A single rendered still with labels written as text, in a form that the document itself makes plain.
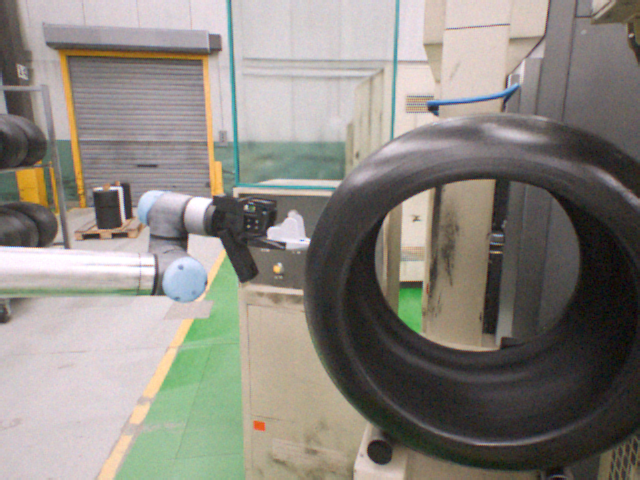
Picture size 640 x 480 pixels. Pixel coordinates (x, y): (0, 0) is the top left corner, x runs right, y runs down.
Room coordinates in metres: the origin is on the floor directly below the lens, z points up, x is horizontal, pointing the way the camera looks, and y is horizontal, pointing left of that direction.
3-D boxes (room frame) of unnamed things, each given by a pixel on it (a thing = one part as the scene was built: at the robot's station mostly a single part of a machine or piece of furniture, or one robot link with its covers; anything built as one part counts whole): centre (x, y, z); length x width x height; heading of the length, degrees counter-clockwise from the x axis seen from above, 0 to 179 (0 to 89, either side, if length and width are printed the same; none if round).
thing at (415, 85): (4.87, -0.82, 1.05); 1.61 x 0.73 x 2.10; 5
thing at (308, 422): (1.63, -0.01, 0.63); 0.56 x 0.41 x 1.27; 74
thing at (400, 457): (0.83, -0.15, 0.83); 0.36 x 0.09 x 0.06; 164
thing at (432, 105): (1.04, -0.34, 1.51); 0.19 x 0.19 x 0.06; 74
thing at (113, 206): (6.82, 3.25, 0.38); 1.20 x 0.80 x 0.76; 13
